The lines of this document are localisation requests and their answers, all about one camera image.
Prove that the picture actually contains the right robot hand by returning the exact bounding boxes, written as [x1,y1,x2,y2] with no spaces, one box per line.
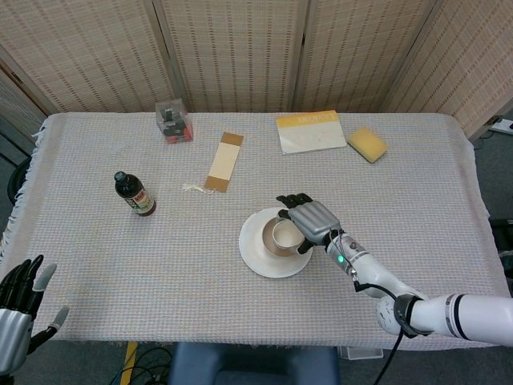
[275,192,341,255]

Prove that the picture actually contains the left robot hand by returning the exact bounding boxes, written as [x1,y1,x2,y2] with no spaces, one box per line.
[0,254,71,374]

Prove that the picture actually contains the beige bowl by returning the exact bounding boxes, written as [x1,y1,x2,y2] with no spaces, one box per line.
[261,217,308,257]

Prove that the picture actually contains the white plate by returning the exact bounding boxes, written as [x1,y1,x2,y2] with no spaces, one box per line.
[238,207,314,278]

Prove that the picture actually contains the yellow sponge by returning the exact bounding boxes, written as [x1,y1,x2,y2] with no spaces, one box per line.
[346,127,390,164]

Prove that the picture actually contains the brown beige bookmark card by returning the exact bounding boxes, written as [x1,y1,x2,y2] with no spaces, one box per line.
[204,132,244,195]

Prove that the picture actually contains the cream bookmark tassel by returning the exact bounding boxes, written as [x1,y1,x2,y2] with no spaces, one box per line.
[182,182,217,196]

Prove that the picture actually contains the clear plastic bin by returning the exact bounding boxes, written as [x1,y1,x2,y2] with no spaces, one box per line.
[340,345,384,360]

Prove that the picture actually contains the pale woven tablecloth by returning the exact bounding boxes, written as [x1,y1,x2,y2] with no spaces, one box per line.
[0,111,513,352]

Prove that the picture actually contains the black round stool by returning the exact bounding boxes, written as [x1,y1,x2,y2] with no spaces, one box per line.
[7,156,33,205]

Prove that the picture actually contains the blue chair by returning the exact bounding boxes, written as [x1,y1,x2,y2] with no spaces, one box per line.
[168,341,341,385]

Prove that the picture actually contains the clear plastic box with toy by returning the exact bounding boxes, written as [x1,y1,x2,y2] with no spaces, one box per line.
[155,99,194,144]

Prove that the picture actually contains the dark glass sauce bottle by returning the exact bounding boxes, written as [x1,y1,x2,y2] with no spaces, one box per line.
[113,171,157,218]

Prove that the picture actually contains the woven folding screen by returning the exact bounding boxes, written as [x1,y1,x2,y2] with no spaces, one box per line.
[0,0,513,140]

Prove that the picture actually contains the black box beside table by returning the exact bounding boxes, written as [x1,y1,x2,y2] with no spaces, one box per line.
[488,218,513,252]

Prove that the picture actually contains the white power strip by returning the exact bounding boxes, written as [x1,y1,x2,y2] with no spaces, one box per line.
[491,115,513,134]

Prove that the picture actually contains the floor cables bundle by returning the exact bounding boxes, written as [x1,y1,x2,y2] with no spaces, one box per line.
[111,346,173,385]

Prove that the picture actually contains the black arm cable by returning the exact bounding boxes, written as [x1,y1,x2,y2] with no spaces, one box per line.
[352,280,418,385]

